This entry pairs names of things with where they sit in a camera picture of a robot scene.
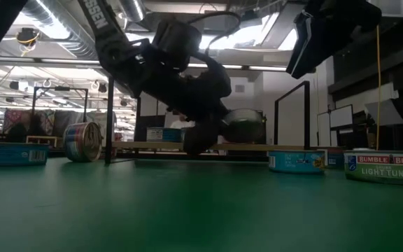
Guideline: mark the wall vent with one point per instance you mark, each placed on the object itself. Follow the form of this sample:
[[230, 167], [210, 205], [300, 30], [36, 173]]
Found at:
[[239, 89]]

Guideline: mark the black cabinet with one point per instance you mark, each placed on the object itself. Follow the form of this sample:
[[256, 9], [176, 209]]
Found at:
[[145, 122]]

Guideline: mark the small silver ventilation duct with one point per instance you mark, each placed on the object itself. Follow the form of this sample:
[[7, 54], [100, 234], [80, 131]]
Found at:
[[131, 8]]

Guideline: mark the black background frame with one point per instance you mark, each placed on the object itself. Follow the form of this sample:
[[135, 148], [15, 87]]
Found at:
[[59, 88]]

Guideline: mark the colourful patterned cloth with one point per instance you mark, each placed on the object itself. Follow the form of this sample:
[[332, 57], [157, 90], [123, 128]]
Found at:
[[12, 120]]

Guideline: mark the blue maroon Wild Planet can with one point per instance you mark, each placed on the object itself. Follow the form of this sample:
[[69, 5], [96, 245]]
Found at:
[[79, 143]]

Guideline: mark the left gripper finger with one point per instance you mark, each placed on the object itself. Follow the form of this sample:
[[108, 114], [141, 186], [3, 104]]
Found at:
[[223, 117]]

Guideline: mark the green table mat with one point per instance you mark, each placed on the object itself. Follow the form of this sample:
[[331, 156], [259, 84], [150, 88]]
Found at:
[[187, 210]]

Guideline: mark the person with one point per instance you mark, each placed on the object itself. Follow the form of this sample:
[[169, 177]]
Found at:
[[182, 124]]

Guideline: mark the ceiling light tube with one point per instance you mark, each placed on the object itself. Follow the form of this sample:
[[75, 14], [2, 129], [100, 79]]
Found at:
[[9, 59], [70, 61], [268, 68], [233, 66]]

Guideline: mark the wooden shelf with black legs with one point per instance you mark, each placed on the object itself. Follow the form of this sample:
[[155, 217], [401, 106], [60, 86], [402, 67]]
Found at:
[[152, 145]]

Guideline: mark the white panel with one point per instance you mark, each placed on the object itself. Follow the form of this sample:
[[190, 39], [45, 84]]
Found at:
[[324, 133]]

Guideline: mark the black metal table frame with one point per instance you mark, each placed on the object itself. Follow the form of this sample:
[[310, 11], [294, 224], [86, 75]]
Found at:
[[56, 153]]

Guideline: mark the large silver ventilation duct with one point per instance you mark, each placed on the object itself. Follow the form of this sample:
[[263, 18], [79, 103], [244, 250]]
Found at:
[[47, 17]]

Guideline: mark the white board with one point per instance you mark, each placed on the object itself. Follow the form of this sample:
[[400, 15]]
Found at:
[[341, 117]]

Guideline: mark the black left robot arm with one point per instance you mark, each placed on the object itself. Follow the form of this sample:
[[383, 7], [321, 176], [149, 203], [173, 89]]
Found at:
[[98, 21]]

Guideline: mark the wooden bench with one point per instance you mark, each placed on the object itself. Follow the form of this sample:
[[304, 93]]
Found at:
[[44, 137]]

